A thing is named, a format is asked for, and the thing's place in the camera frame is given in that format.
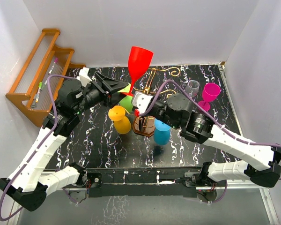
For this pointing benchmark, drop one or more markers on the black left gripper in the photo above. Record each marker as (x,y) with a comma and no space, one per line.
(112,86)

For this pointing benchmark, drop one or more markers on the clear wine glass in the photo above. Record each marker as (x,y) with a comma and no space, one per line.
(192,88)

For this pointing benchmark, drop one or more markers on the red wine glass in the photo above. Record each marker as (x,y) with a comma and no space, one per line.
(138,63)

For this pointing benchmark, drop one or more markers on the magenta wine glass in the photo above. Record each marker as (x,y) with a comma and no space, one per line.
(210,93)

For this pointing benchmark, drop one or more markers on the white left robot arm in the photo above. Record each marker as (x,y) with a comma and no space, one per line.
(26,185)

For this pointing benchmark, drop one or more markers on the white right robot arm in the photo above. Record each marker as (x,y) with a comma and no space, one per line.
(257,163)

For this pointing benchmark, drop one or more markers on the green wine glass cream base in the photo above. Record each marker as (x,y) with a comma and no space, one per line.
(126,101)

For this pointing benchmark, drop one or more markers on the blue wine glass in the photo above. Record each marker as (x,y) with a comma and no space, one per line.
(161,133)

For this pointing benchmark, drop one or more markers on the orange wine glass yellow base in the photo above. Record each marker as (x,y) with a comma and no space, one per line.
(122,124)

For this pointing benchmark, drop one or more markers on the wooden tiered shelf rack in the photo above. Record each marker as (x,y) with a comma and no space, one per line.
(35,70)

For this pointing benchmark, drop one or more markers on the purple capped marker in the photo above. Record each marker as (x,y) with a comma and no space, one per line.
(52,67)

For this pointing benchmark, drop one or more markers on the green capped marker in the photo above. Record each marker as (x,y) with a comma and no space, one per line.
(38,91)

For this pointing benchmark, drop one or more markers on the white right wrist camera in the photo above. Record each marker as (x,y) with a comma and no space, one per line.
(140,102)

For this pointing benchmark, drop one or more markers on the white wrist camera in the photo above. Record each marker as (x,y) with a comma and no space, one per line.
(83,76)
(140,102)

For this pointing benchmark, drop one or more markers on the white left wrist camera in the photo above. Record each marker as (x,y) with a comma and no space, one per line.
(83,76)

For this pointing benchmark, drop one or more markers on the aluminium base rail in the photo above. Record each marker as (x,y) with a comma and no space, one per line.
(168,203)

